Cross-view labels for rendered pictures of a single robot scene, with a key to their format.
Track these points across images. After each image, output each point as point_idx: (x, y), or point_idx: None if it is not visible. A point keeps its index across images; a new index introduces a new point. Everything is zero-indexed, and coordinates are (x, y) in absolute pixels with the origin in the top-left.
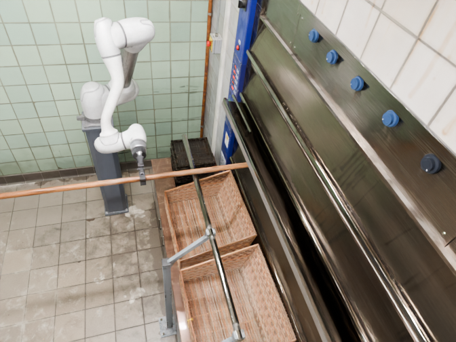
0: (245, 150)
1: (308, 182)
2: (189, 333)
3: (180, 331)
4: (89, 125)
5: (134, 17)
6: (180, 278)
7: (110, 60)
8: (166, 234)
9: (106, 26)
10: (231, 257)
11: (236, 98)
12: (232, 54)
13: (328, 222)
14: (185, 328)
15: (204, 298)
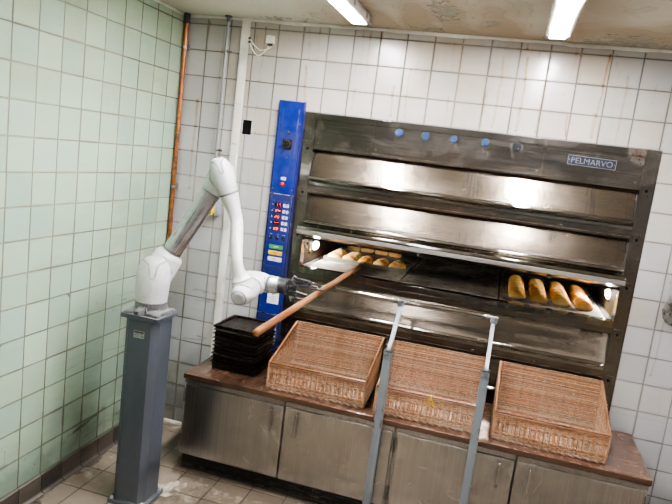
0: (370, 238)
1: (435, 224)
2: (430, 425)
3: (425, 428)
4: (160, 314)
5: None
6: None
7: (237, 194)
8: (307, 399)
9: (229, 163)
10: None
11: (289, 233)
12: (254, 202)
13: (469, 232)
14: (423, 425)
15: (402, 408)
